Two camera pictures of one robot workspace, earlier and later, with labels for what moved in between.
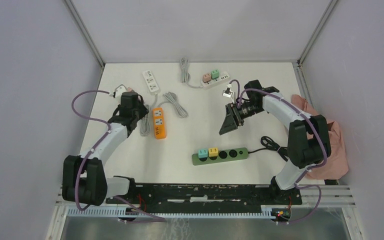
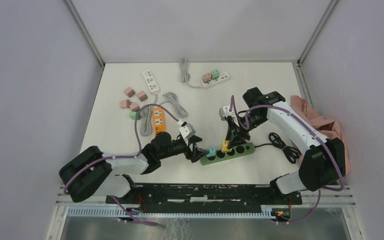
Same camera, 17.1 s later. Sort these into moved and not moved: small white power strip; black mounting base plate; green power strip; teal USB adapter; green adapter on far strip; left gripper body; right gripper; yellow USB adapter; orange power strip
Moved: left gripper body; right gripper; small white power strip; green power strip; teal USB adapter; yellow USB adapter
Not moved: black mounting base plate; green adapter on far strip; orange power strip
